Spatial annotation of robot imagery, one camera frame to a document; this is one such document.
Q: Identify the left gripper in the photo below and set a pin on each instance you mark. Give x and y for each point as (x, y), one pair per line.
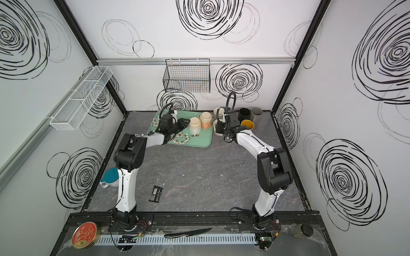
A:
(182, 124)

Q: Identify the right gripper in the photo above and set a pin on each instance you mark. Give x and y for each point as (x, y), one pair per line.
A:
(218, 127)

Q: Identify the blue mug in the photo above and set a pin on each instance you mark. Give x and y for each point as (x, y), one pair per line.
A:
(248, 124)

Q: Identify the black mug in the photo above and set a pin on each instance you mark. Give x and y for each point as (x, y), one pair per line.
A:
(243, 114)

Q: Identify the green floral tray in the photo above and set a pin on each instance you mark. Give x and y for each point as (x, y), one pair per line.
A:
(186, 138)

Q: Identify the orange cream mug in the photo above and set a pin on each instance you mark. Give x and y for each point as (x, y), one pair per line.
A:
(206, 120)

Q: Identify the speckled cream mug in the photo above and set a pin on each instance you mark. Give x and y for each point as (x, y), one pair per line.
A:
(195, 126)

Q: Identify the grey brown mug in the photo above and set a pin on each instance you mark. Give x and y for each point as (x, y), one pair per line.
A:
(256, 115)

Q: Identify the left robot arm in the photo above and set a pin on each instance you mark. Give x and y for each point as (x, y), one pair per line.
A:
(129, 157)

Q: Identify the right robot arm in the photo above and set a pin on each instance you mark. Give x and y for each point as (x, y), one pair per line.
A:
(274, 172)

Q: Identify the teal white cup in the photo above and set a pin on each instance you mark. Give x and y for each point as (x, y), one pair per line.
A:
(110, 178)

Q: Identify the white mesh shelf basket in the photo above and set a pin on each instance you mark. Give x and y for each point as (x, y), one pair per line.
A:
(89, 98)

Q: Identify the black knife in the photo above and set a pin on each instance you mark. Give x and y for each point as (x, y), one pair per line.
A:
(187, 233)

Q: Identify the dark lidded jar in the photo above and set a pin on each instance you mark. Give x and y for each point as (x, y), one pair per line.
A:
(302, 231)

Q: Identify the red round tin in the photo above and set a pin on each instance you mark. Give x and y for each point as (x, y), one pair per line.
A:
(85, 235)

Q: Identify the black wire basket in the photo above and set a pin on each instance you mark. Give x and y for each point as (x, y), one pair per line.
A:
(188, 74)

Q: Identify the white slotted cable duct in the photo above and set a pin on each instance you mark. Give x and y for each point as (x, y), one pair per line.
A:
(203, 239)

